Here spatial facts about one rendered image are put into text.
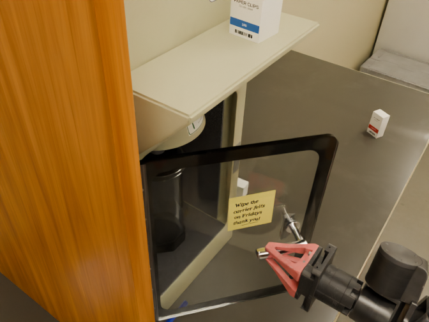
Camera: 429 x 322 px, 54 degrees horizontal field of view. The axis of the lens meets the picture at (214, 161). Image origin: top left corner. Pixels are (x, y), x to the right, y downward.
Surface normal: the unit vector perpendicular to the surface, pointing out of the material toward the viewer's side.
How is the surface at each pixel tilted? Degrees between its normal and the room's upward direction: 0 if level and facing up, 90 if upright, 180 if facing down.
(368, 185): 0
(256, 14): 90
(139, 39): 90
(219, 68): 0
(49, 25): 90
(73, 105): 90
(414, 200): 0
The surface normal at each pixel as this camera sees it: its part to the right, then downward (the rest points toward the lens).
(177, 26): 0.82, 0.40
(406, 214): 0.04, -0.76
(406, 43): -0.58, 0.51
